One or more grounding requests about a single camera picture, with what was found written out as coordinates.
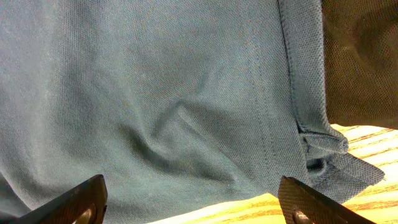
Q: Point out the blue polo shirt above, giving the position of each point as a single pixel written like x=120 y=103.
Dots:
x=178 y=104

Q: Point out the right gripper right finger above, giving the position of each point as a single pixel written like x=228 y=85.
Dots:
x=302 y=204

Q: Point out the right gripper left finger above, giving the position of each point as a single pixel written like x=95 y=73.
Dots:
x=85 y=203

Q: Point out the black shirt with logo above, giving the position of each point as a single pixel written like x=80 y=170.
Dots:
x=360 y=46

